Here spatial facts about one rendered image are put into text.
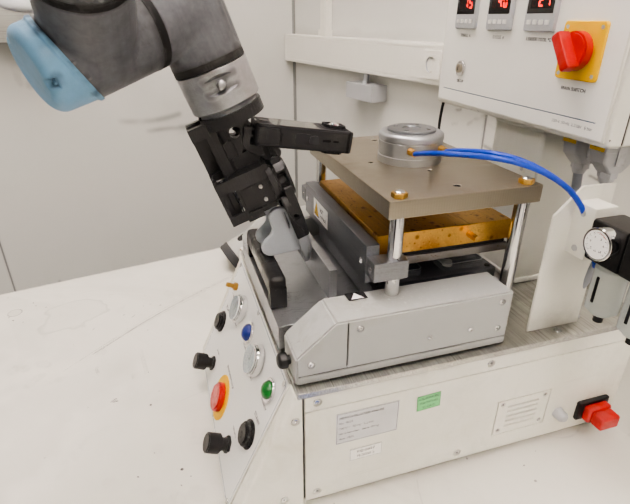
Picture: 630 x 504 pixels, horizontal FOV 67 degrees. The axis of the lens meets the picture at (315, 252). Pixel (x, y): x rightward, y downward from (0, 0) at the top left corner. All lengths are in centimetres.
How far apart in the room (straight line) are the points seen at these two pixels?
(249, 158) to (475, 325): 31
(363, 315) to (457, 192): 16
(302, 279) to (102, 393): 38
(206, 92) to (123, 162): 150
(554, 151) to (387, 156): 22
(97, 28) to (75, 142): 155
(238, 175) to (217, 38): 13
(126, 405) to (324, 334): 40
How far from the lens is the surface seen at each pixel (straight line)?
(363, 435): 58
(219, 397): 70
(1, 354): 100
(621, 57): 56
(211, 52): 49
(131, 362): 88
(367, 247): 50
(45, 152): 196
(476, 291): 55
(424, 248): 55
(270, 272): 55
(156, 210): 207
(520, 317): 66
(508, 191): 54
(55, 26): 43
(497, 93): 69
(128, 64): 46
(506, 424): 70
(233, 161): 54
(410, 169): 58
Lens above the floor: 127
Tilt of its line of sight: 26 degrees down
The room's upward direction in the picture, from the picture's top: straight up
